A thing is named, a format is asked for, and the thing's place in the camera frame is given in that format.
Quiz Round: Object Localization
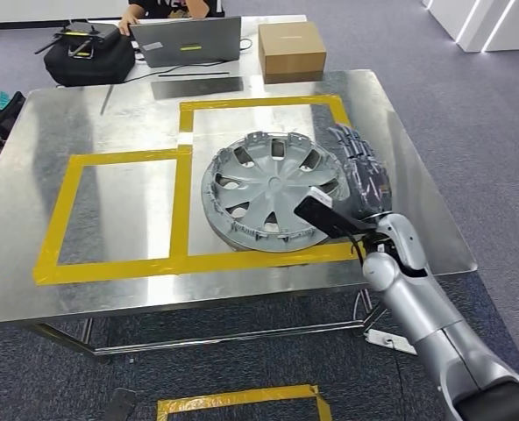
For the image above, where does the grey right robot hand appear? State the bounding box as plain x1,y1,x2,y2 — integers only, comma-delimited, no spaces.
327,123,393,225

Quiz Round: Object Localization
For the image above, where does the grey plastic wheel cover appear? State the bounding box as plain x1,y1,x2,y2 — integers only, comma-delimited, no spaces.
201,130,352,253

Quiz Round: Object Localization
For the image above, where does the steel workbench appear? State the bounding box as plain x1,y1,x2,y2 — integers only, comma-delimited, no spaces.
0,69,478,357

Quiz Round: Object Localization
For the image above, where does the white power strip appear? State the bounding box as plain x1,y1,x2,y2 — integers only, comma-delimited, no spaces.
364,328,417,355

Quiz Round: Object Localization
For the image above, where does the large yellow tape rectangle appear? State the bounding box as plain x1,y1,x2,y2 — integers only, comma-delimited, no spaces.
171,94,365,275

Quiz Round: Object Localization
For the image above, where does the brown cardboard box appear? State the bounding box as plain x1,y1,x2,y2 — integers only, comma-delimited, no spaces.
257,21,327,85

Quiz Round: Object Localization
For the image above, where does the white lit counter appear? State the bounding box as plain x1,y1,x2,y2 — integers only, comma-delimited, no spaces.
422,0,519,54

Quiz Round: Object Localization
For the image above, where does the grey laptop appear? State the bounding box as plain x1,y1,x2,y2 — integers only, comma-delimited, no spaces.
129,16,242,68

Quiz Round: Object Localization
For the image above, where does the person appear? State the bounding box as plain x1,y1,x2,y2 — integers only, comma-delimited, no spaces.
118,0,225,36

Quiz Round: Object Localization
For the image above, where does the black carry bag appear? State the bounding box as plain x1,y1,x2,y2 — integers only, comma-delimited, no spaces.
43,33,137,89

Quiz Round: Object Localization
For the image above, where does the black flat object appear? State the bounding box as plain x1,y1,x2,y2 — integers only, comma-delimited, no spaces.
103,388,138,421

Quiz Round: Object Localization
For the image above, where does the small yellow tape rectangle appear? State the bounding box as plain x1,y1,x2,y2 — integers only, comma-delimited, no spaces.
32,146,194,286

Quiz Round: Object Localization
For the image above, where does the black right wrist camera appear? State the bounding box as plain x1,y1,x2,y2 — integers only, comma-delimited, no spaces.
293,187,376,240

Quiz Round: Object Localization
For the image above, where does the yellow floor tape frame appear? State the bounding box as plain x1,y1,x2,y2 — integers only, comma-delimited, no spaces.
156,383,333,421

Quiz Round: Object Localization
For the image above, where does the black backpack with teal cord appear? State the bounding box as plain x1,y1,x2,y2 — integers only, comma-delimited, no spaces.
0,90,27,158

